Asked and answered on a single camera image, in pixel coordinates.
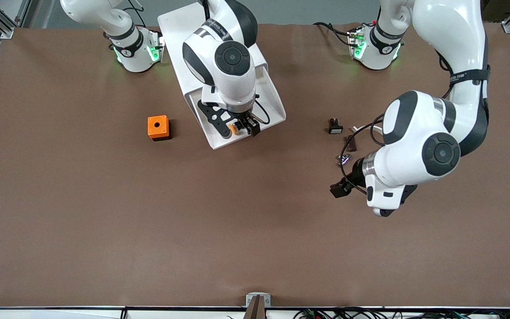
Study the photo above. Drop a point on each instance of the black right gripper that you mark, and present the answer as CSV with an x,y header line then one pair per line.
x,y
242,116

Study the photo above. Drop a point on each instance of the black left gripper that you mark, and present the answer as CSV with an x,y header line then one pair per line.
x,y
355,174

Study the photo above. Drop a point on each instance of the orange mushroom push button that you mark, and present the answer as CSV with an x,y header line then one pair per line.
x,y
233,128

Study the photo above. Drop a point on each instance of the white plastic drawer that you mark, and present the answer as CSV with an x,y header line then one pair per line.
x,y
272,104

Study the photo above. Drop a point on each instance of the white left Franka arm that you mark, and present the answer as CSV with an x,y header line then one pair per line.
x,y
441,155

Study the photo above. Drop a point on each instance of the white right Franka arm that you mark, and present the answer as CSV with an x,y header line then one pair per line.
x,y
233,57

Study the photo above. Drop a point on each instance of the white drawer cabinet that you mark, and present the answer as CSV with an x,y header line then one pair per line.
x,y
177,35

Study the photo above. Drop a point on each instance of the small metal connector piece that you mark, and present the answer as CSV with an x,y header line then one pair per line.
x,y
345,159

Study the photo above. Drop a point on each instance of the thin brown strip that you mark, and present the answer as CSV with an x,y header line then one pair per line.
x,y
351,144

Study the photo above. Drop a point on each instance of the brown table mat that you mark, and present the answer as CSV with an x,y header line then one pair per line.
x,y
148,221

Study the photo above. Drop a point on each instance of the small black white-faced switch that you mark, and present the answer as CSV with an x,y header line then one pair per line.
x,y
335,126

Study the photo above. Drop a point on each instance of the orange button enclosure box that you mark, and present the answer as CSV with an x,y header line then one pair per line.
x,y
157,126

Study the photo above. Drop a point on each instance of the small metal table bracket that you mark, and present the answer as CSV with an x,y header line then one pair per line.
x,y
250,299

